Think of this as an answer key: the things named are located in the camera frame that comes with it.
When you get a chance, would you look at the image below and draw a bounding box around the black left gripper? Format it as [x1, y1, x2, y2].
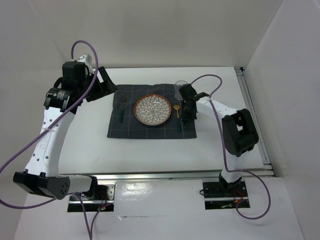
[77, 66, 118, 102]

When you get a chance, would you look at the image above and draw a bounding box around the gold spoon green handle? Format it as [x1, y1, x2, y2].
[173, 104, 182, 133]

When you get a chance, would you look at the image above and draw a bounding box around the clear drinking glass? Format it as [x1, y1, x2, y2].
[174, 80, 188, 101]

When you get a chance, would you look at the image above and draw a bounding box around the floral patterned plate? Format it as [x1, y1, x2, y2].
[133, 94, 172, 126]

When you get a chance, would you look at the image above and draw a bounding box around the gold fork green handle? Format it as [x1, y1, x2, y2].
[119, 93, 126, 123]

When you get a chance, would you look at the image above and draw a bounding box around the dark grey checked cloth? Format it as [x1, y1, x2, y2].
[107, 83, 197, 140]

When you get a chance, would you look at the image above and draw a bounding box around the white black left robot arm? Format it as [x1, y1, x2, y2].
[13, 61, 118, 200]

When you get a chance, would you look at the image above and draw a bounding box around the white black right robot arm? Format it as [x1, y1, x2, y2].
[178, 84, 259, 196]

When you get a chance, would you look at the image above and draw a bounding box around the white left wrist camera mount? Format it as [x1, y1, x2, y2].
[76, 54, 93, 68]

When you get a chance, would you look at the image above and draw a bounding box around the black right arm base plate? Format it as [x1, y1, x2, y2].
[199, 181, 251, 210]

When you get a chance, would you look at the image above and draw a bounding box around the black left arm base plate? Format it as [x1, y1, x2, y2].
[67, 182, 116, 213]

